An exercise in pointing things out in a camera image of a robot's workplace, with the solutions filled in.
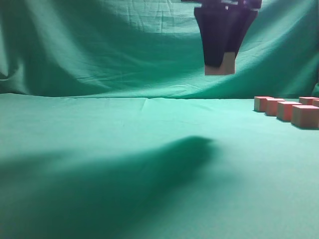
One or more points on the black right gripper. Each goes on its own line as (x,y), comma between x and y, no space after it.
(223,27)

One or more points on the pink foam cube left-column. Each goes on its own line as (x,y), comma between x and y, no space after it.
(260,103)
(284,110)
(226,68)
(305,116)
(272,105)

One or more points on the pink foam cube far right-column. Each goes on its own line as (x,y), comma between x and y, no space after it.
(307,100)

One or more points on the pink foam cube right-column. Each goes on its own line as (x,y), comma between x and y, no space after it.
(307,100)
(315,102)

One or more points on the green cloth backdrop and cover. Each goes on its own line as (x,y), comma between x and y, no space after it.
(109,128)

